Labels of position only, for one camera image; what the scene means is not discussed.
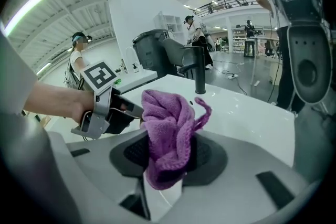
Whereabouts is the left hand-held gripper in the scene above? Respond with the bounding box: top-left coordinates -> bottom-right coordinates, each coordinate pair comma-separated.
70,60 -> 144,141

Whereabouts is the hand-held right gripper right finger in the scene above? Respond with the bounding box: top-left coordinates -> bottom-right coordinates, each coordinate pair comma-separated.
173,131 -> 325,222

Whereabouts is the large white ceramic sink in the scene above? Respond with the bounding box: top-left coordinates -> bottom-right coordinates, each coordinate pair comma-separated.
115,73 -> 296,221

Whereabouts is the person's white shirt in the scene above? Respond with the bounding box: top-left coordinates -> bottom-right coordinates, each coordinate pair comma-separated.
0,23 -> 39,116

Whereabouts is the black cylindrical faucet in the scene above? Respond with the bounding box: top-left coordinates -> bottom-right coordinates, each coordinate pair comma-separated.
194,46 -> 207,94

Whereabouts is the purple cloth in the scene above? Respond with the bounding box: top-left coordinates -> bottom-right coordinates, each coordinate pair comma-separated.
140,89 -> 213,191

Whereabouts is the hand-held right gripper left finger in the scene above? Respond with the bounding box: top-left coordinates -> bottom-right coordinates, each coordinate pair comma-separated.
48,129 -> 151,222

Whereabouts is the person's left forearm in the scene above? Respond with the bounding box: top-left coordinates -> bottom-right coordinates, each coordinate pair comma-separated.
23,82 -> 95,126

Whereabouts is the dark chair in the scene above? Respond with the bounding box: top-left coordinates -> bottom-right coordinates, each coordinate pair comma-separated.
160,38 -> 200,79

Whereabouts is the white sink with curved faucet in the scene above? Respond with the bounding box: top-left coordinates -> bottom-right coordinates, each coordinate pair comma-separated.
115,69 -> 158,94

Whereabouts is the white shelf unit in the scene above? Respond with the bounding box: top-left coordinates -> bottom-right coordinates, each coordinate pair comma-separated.
153,10 -> 184,35

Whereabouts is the fluorescent tube light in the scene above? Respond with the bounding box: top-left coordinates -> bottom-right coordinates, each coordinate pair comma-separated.
4,0 -> 49,36

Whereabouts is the black stool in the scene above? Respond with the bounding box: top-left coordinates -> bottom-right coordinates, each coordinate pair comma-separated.
244,40 -> 257,57

